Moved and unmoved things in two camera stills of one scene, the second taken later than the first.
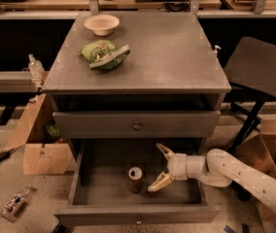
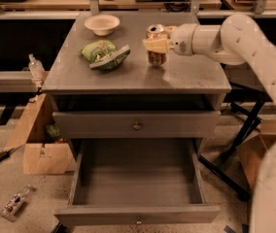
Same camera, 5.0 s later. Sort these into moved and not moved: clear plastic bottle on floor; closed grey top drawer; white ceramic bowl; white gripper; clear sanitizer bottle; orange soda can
Moved: white gripper; orange soda can
Not moved: closed grey top drawer; clear plastic bottle on floor; clear sanitizer bottle; white ceramic bowl
